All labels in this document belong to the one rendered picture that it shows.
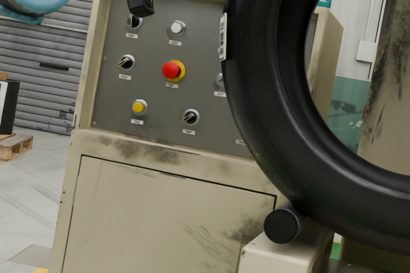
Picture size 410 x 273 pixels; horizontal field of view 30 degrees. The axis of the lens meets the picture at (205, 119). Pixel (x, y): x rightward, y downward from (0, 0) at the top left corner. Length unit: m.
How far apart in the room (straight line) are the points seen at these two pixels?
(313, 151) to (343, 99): 9.01
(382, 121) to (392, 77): 0.08
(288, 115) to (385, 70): 0.40
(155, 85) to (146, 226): 0.33
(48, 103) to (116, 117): 8.63
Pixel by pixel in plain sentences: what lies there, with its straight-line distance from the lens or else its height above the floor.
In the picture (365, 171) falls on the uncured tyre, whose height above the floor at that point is 0.97.
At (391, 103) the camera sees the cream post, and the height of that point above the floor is 1.08.
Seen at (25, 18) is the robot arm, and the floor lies 1.11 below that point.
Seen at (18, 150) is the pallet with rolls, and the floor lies 0.05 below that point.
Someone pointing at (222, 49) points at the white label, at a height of 1.11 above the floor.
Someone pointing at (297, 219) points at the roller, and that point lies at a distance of 1.00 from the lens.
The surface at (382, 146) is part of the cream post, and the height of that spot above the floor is 1.01.
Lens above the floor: 1.07
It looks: 3 degrees down
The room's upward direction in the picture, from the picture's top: 10 degrees clockwise
